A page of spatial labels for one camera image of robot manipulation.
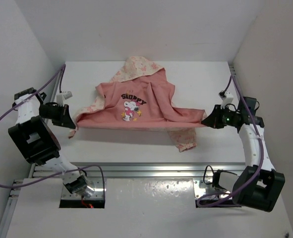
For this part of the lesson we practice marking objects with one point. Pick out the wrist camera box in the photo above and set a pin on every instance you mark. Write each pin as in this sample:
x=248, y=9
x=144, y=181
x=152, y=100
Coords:
x=62, y=97
x=227, y=98

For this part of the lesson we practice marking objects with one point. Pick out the pink hooded kids jacket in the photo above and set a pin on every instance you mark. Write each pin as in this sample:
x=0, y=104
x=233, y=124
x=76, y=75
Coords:
x=139, y=97

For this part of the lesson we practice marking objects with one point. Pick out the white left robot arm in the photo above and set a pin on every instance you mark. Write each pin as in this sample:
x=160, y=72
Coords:
x=73, y=178

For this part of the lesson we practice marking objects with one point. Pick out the aluminium rail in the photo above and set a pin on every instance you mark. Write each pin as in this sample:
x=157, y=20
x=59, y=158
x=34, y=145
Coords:
x=30, y=133
x=235, y=81

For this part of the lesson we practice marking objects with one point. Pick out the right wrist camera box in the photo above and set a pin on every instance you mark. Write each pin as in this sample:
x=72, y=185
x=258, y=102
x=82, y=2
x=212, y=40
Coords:
x=227, y=98

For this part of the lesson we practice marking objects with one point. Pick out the left metal arm base plate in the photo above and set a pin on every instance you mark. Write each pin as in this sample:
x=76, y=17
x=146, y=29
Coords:
x=95, y=191

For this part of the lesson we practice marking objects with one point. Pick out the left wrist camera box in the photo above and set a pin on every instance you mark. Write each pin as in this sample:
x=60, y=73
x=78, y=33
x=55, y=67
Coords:
x=62, y=97

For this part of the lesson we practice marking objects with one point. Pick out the aluminium rail right side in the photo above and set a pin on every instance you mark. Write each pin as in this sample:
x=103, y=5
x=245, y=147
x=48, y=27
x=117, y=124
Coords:
x=235, y=81

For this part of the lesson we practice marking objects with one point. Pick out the aluminium rail front table edge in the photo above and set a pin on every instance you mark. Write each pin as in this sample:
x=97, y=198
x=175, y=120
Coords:
x=167, y=170

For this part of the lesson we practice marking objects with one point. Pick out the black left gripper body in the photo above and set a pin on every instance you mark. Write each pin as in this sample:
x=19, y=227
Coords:
x=55, y=113

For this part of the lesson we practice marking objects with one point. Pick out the aluminium rail left side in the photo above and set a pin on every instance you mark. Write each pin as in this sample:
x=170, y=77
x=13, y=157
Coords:
x=30, y=133

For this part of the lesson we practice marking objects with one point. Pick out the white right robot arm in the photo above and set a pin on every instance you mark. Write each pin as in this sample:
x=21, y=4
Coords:
x=259, y=185

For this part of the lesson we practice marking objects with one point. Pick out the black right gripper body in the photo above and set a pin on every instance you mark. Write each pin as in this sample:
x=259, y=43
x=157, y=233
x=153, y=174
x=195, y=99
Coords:
x=225, y=117

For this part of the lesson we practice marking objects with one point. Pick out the right metal arm base plate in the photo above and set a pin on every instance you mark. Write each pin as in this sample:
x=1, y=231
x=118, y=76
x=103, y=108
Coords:
x=203, y=187

